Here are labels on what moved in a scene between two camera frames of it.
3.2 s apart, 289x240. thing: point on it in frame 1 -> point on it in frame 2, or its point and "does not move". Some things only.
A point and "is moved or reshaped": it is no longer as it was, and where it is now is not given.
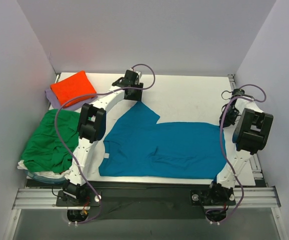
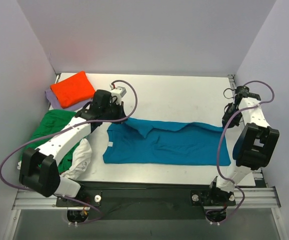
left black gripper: x=133 y=92 -> x=119 y=113
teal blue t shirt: x=135 y=145 is moved or reshaped
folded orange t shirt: x=77 y=85 does not move
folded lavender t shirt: x=54 y=105 does not move
